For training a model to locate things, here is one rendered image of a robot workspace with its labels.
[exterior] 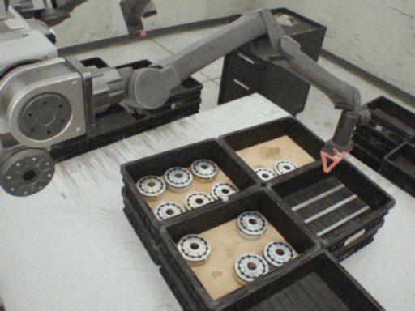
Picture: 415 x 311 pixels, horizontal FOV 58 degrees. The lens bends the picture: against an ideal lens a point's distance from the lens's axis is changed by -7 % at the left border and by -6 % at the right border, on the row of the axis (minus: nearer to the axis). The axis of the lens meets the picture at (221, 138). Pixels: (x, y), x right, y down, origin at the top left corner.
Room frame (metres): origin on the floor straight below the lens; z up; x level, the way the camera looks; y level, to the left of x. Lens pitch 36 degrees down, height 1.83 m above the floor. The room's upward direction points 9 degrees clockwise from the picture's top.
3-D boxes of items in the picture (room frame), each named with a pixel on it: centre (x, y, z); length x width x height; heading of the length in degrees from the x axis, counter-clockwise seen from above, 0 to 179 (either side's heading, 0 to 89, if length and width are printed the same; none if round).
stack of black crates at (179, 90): (2.17, 0.41, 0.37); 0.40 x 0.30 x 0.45; 136
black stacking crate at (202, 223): (0.75, -0.11, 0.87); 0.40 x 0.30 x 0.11; 129
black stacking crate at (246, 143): (1.24, -0.23, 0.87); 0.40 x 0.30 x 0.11; 129
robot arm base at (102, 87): (0.60, 0.24, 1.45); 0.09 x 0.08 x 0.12; 46
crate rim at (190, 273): (0.75, -0.11, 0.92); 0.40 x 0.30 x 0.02; 129
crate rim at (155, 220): (0.98, 0.08, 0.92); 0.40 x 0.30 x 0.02; 129
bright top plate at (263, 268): (0.70, -0.15, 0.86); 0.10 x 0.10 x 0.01
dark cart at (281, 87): (2.82, -0.28, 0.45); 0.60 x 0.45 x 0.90; 136
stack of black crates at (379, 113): (2.28, -1.15, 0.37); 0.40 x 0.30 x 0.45; 47
